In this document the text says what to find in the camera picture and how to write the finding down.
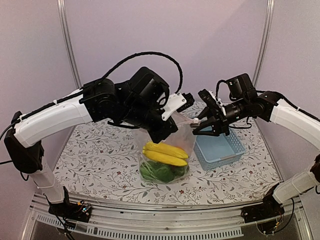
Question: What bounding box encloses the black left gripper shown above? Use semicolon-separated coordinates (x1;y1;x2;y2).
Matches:
119;100;179;145

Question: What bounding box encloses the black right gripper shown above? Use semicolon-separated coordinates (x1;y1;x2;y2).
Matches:
189;97;249;137

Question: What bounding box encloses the blue perforated plastic basket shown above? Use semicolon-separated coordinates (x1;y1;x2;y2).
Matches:
194;129;246;171

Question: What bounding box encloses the yellow toy banana bunch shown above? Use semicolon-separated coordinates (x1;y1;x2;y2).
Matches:
142;141;189;167

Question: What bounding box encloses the clear zip top bag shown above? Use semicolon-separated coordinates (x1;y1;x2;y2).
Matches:
132;113;200;184

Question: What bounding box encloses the green toy cabbage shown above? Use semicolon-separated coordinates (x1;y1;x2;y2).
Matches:
139;160;165;182

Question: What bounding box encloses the green toy bell pepper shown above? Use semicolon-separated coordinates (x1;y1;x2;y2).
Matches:
160;165;190;183

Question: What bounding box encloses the orange toy orange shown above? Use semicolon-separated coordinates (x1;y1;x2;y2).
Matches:
177;137;190;152

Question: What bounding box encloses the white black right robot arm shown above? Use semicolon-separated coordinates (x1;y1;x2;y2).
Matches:
193;73;320;218

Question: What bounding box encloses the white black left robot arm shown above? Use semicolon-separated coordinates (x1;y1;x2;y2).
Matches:
0;67;195;217

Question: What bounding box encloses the floral patterned table mat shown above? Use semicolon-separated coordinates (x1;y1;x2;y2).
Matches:
53;121;282;205

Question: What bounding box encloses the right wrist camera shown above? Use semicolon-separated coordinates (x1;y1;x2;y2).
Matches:
198;89;222;110

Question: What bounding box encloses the aluminium front rail frame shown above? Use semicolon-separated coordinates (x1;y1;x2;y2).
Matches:
19;192;316;240

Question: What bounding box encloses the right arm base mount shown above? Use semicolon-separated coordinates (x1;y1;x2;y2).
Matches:
240;195;285;223

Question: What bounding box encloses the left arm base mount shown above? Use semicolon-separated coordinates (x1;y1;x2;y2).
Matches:
48;188;92;223

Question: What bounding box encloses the right aluminium corner post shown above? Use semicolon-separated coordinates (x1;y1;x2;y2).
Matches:
252;0;275;87

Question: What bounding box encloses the aluminium corner post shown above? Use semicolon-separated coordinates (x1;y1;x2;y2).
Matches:
56;0;82;88
252;0;275;87

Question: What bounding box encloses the left aluminium corner post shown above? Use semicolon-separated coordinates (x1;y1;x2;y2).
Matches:
56;0;82;88

